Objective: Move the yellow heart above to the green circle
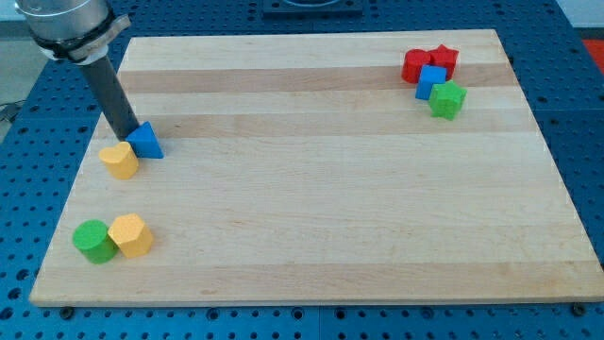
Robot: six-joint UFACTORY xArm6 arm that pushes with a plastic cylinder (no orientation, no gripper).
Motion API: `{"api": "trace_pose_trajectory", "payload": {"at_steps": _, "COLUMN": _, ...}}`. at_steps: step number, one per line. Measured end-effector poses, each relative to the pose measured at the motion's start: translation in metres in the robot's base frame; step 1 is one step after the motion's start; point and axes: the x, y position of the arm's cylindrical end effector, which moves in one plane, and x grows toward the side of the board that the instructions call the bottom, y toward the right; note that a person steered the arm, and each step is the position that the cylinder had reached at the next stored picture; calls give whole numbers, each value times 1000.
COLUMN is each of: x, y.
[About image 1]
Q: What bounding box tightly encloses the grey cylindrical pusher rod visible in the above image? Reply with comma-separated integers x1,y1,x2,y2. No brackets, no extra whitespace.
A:
79,56,140,141

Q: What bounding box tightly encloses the yellow heart block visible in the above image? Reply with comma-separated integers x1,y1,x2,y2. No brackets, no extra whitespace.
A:
98,142,139,179

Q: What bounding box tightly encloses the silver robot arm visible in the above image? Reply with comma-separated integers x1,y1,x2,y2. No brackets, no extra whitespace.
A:
15,0,140,141

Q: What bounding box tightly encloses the blue triangle block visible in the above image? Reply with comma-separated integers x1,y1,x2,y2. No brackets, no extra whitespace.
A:
126,122,164,159

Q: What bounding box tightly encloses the green cylinder block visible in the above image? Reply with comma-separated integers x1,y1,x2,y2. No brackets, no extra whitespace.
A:
72,219,118,264

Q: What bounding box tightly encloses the yellow hexagon block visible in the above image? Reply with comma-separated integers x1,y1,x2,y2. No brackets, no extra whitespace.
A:
108,213,154,258

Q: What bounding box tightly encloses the wooden board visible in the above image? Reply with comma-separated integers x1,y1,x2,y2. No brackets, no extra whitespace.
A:
29,29,603,307

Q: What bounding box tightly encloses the red cylinder block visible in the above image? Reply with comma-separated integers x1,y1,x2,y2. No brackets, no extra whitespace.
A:
401,49,431,84

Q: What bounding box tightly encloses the blue cube block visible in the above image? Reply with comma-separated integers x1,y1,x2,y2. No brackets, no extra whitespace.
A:
415,65,447,100

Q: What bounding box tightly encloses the red star block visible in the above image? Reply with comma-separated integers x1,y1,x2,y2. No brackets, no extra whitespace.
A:
428,44,459,80

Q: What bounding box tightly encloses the green star block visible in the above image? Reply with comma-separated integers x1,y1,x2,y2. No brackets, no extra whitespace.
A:
428,80,467,121

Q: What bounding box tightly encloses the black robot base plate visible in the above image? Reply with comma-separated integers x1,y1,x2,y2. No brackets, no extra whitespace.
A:
260,0,365,17

